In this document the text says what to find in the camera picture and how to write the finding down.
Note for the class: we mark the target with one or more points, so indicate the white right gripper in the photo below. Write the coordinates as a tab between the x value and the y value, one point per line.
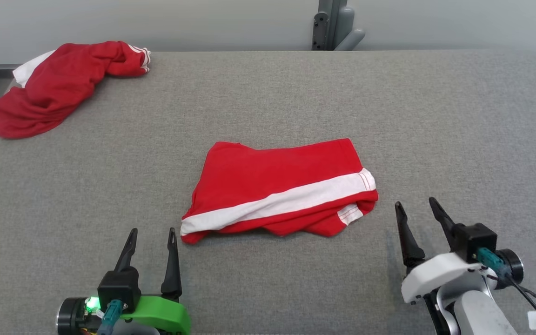
435	277

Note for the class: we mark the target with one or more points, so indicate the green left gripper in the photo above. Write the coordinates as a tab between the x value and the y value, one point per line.
161	314

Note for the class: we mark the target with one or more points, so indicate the red shorts with white stripe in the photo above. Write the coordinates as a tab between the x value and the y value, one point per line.
277	186

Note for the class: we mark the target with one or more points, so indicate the red jersey with white trim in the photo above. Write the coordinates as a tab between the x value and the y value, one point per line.
54	88

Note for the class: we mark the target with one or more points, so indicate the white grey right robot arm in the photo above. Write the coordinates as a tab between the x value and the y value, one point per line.
477	311

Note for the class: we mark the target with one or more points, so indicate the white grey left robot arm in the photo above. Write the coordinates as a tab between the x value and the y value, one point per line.
135	328

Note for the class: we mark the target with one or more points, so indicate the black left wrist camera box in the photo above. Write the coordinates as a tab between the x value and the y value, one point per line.
119	288

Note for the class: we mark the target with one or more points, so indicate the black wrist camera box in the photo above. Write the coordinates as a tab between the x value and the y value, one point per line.
119	288
475	239

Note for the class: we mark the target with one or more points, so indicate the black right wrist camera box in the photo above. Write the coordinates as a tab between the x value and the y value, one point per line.
475	239

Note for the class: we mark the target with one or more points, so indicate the grey metal post with hinge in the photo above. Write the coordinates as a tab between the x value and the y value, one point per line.
333	23

